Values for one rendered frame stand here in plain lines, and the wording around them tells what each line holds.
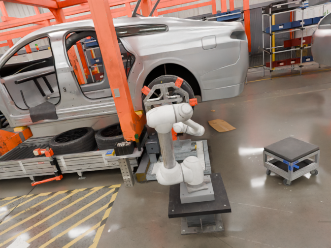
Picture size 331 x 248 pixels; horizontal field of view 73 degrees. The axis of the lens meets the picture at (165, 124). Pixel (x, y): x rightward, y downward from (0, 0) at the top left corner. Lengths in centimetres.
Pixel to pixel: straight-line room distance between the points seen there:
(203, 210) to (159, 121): 83
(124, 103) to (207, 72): 112
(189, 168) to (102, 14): 172
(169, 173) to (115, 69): 130
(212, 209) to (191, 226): 35
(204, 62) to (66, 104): 203
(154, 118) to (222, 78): 167
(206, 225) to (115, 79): 173
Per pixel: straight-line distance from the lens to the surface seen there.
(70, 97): 350
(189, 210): 194
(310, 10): 832
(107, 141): 310
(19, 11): 1453
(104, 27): 256
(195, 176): 192
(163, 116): 148
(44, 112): 376
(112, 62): 255
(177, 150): 298
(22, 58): 814
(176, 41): 293
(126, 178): 284
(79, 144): 340
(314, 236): 225
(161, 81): 271
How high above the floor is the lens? 160
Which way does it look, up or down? 20 degrees down
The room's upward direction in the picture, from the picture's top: 11 degrees counter-clockwise
